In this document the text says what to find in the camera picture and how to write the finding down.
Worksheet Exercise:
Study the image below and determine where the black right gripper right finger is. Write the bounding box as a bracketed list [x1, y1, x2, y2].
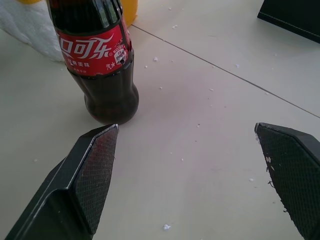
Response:
[254, 122, 320, 240]

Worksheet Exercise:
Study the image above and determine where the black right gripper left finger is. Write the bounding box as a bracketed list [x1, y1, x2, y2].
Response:
[4, 123, 120, 240]

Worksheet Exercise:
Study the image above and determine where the red-label cola bottle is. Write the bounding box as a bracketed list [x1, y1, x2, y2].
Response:
[46, 0, 140, 126]

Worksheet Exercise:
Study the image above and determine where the white foam block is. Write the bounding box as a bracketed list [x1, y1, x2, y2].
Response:
[0, 0, 66, 63]

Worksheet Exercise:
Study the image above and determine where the yellow plastic container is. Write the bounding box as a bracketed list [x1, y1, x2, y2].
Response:
[19, 0, 139, 28]

